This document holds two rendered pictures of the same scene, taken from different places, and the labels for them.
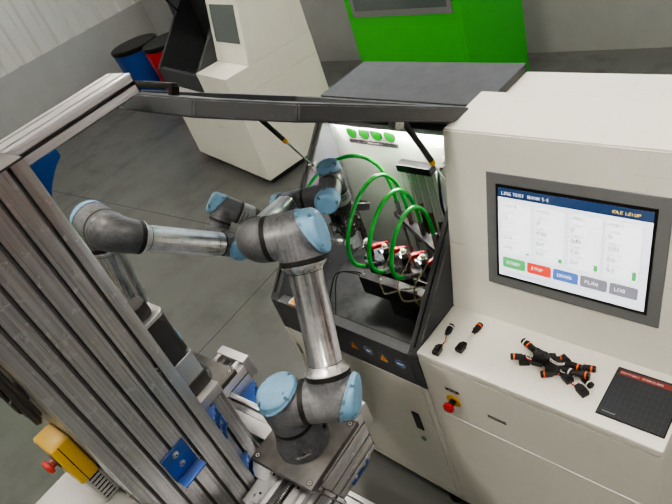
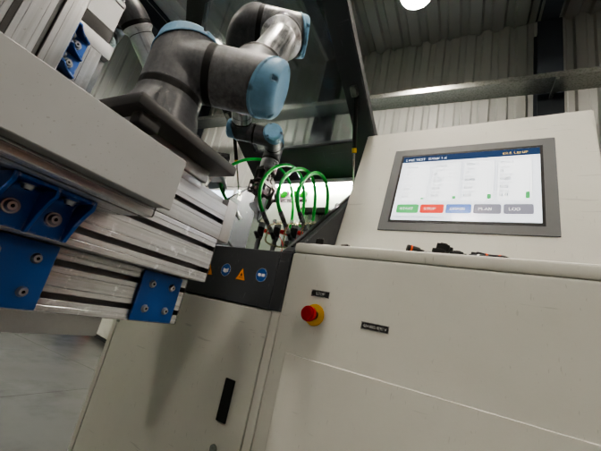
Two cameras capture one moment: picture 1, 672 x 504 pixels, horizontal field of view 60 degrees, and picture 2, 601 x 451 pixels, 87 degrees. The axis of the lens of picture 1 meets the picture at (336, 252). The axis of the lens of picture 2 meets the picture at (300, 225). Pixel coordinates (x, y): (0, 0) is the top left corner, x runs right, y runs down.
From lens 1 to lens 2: 1.63 m
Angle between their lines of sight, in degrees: 55
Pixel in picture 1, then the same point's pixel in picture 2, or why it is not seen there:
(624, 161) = (509, 125)
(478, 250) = (373, 206)
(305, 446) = (169, 100)
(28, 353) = not seen: outside the picture
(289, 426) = (179, 57)
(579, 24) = not seen: hidden behind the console
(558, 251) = (452, 190)
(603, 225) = (495, 164)
